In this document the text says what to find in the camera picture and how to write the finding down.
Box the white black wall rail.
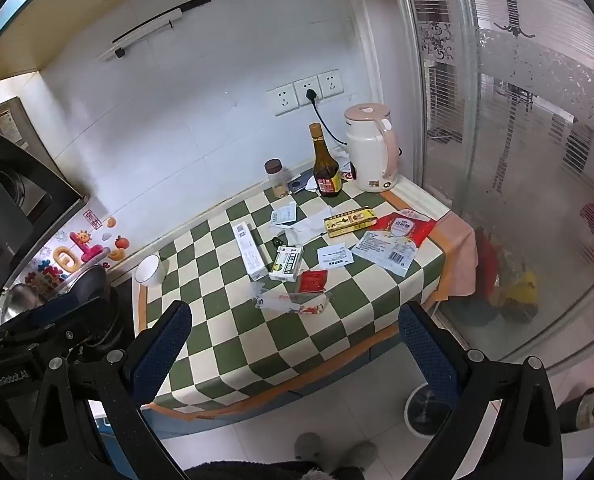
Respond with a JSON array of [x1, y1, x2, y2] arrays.
[[98, 0, 212, 61]]

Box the black power cable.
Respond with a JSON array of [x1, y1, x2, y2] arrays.
[[304, 89, 350, 148]]

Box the small white packet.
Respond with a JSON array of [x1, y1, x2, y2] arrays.
[[269, 201, 299, 226]]

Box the black wok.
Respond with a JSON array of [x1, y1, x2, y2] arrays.
[[52, 265, 110, 306]]

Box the white printed leaflet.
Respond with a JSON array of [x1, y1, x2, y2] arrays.
[[317, 242, 354, 268]]

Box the glass sliding door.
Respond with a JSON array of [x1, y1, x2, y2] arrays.
[[397, 0, 594, 376]]

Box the dark blue cloth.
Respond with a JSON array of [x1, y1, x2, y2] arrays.
[[452, 300, 503, 326]]

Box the white blue plastic bag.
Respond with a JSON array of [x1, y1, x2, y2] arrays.
[[352, 230, 420, 277]]

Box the black bin with liner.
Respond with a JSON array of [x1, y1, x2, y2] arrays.
[[560, 387, 594, 433]]

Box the long white carton box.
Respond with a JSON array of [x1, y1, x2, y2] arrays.
[[232, 221, 269, 281]]

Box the green white checkered tablecloth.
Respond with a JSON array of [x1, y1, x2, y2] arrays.
[[132, 180, 478, 421]]

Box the red sauce packet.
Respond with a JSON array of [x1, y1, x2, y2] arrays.
[[298, 269, 328, 293]]

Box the red white packaging bag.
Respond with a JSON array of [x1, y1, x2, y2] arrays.
[[372, 209, 438, 248]]

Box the pink white electric kettle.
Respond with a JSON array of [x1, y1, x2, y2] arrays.
[[344, 103, 400, 193]]

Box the clear spice jar brown lid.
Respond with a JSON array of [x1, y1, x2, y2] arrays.
[[264, 158, 290, 198]]

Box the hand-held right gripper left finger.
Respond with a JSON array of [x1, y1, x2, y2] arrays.
[[27, 300, 193, 480]]

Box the dark glass sauce bottle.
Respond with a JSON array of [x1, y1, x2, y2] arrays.
[[308, 122, 344, 198]]

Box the white paper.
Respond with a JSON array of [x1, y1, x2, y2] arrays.
[[277, 217, 328, 247]]

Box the pink cloth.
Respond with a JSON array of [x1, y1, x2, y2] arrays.
[[382, 190, 479, 306]]

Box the colourful wall stickers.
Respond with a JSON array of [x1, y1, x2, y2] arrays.
[[24, 210, 130, 291]]

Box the clear plastic wrapper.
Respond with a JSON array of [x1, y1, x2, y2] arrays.
[[253, 285, 334, 316]]

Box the wall cabinet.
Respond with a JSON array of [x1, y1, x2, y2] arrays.
[[0, 0, 142, 86]]

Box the stainless range hood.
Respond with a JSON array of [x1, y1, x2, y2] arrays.
[[0, 97, 92, 293]]

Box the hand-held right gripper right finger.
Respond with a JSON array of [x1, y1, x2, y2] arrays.
[[398, 301, 563, 480]]

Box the person's grey slipper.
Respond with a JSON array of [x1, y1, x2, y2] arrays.
[[334, 441, 378, 471], [294, 432, 324, 461]]

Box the black coat rack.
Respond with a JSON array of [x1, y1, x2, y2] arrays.
[[484, 0, 538, 111]]

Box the white round trash bin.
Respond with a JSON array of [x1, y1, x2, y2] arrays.
[[403, 382, 458, 441]]

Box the person's left grey slipper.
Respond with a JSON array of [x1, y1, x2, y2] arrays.
[[294, 432, 324, 461]]

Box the metal pot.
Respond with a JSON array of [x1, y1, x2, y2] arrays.
[[0, 282, 48, 321]]

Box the white ceramic cup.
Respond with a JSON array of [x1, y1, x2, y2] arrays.
[[135, 255, 165, 287]]

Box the green white medicine box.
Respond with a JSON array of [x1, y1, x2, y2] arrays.
[[268, 246, 304, 282]]

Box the dark foil packet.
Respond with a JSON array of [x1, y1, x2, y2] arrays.
[[289, 172, 323, 193]]

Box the white wall socket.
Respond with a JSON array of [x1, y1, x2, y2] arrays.
[[267, 85, 298, 117], [318, 70, 344, 98], [293, 76, 323, 107]]

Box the yellow carton box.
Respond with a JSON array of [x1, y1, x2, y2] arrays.
[[324, 208, 378, 237]]

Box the person's right grey slipper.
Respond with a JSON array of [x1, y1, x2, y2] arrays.
[[334, 441, 378, 471]]

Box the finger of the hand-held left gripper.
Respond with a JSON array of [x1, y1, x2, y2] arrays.
[[0, 327, 128, 361], [0, 296, 112, 336]]

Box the yellow bag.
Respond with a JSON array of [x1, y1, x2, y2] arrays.
[[497, 270, 538, 311]]

